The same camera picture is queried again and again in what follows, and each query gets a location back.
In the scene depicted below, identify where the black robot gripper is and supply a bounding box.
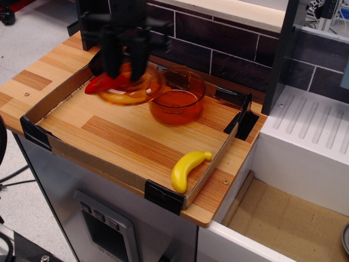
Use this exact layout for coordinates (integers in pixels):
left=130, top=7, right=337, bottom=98
left=80, top=1, right=173, bottom=82

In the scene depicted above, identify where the orange transparent pot lid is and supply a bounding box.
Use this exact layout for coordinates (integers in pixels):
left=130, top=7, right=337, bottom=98
left=97, top=63, right=165, bottom=105

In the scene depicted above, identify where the orange transparent toy pot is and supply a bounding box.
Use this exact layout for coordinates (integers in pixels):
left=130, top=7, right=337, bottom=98
left=149, top=69, right=206, bottom=126

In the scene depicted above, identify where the red toy chili pepper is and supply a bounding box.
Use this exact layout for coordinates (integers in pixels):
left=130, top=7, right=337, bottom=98
left=85, top=73, right=132, bottom=94

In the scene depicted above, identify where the yellow toy banana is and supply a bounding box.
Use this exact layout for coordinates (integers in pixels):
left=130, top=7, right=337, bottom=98
left=171, top=151, right=212, bottom=193

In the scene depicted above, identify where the cardboard fence with black tape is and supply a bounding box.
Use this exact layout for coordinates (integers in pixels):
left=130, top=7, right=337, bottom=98
left=20, top=62, right=266, bottom=216

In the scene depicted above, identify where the grey toy dishwasher front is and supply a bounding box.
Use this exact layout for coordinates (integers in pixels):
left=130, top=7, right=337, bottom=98
left=74, top=190, right=140, bottom=261

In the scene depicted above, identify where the white toy sink unit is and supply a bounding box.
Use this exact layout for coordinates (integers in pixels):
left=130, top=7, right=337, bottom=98
left=197, top=87, right=348, bottom=261

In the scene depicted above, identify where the dark shelf upright post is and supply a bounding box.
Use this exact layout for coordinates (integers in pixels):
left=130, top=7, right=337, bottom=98
left=261, top=1, right=299, bottom=115

